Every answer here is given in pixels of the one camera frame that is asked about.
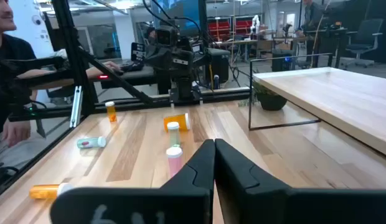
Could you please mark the silver aluminium bracket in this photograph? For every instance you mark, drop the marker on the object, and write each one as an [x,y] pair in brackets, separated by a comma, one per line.
[76,105]

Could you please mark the pink pill bottle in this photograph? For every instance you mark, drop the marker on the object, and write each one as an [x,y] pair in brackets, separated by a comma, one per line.
[174,163]

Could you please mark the black office chair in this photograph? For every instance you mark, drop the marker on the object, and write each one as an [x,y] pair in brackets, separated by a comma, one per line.
[365,34]

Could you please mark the large orange pill bottle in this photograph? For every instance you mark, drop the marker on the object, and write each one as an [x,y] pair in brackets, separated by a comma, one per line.
[176,122]

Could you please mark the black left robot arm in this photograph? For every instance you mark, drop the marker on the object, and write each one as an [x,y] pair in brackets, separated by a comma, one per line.
[183,87]

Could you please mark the wooden shelf black metal legs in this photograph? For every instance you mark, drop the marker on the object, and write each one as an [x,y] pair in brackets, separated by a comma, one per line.
[336,99]

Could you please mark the black computer tower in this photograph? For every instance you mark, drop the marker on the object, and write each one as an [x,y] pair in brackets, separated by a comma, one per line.
[281,62]

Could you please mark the green pill bottle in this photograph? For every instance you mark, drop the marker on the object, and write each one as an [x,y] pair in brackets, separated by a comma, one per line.
[173,137]

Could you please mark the black standing desk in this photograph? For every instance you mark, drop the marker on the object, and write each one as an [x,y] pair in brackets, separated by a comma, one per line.
[327,32]

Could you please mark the green bottle with red capsules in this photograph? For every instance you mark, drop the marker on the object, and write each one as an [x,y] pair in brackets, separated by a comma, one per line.
[90,142]

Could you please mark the potted green succulent plant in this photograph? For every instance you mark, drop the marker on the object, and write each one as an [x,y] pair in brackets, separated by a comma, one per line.
[271,101]

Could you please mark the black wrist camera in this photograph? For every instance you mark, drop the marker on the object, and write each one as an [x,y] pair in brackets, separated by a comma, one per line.
[164,36]

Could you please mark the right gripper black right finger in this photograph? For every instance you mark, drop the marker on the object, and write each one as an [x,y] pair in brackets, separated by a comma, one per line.
[258,205]

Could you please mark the red storage shelves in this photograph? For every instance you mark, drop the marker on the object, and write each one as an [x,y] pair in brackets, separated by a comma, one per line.
[230,28]

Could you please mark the small orange pill bottle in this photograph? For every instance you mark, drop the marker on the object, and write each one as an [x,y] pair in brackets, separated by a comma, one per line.
[111,114]
[45,191]

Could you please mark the person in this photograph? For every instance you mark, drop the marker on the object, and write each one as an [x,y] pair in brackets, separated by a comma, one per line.
[309,18]
[12,49]

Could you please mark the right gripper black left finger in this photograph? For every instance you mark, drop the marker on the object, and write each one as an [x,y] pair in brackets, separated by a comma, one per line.
[180,205]

